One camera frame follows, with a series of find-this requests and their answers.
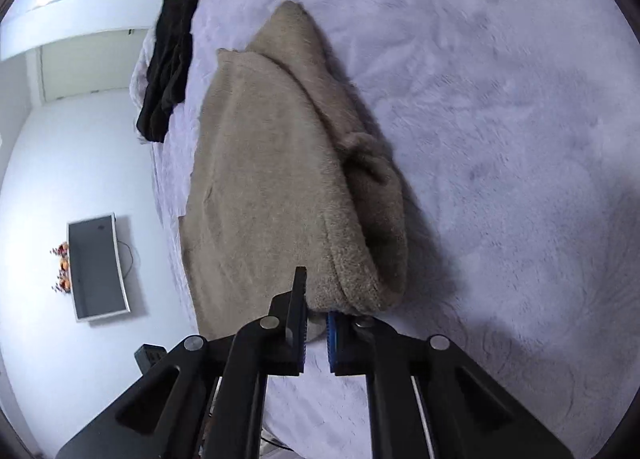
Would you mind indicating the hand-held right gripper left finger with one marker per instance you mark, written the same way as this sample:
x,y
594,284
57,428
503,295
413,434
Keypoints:
x,y
295,339

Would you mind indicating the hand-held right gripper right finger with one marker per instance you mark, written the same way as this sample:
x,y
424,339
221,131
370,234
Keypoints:
x,y
332,344

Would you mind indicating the brown knit sweater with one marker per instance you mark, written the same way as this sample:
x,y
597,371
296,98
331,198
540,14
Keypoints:
x,y
260,179

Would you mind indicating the black power strip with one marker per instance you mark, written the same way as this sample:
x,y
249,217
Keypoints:
x,y
150,356

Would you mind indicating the orange flower decoration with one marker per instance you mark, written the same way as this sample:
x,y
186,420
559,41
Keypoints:
x,y
63,266

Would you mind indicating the lilac fluffy blanket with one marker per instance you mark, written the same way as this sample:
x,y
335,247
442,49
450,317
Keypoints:
x,y
500,114

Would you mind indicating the black garment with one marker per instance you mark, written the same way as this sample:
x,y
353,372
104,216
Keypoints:
x,y
170,64

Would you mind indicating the white door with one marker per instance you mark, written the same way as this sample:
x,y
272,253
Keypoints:
x,y
90,69

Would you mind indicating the white wardrobe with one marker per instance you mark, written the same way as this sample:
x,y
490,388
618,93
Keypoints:
x,y
100,9

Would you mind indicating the wall-mounted flat screen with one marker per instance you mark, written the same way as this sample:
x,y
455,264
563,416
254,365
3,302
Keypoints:
x,y
97,266

